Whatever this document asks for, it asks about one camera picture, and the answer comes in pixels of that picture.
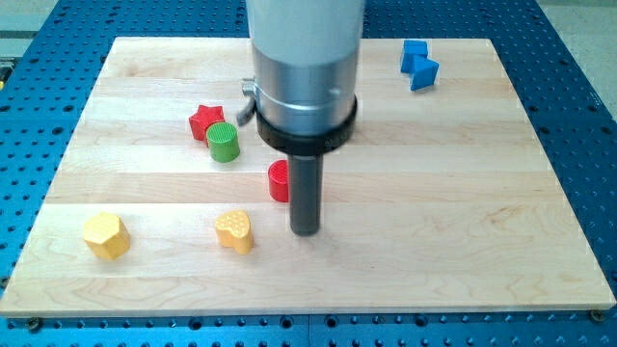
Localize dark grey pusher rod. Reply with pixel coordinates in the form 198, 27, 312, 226
288, 155, 323, 236

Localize green cylinder block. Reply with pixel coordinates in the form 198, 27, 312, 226
206, 121, 240, 163

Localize light wooden board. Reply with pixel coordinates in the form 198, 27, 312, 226
1, 38, 615, 317

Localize red star block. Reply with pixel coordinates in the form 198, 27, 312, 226
188, 105, 225, 141

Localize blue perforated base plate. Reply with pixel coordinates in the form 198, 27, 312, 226
1, 1, 616, 346

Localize blue cube block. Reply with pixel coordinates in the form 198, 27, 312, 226
400, 40, 428, 73

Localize blue angular block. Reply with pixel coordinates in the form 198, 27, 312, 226
411, 55, 440, 91

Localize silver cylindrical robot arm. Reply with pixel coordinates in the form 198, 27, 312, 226
236, 0, 364, 236

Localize red cylinder block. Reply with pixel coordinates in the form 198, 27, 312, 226
267, 159, 289, 202

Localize grey cable at arm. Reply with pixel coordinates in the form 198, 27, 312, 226
235, 98, 257, 128

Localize yellow heart block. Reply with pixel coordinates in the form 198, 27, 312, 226
214, 210, 254, 254

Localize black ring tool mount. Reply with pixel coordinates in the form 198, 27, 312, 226
255, 98, 358, 156

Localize yellow hexagon block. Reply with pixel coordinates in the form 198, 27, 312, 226
83, 212, 131, 260

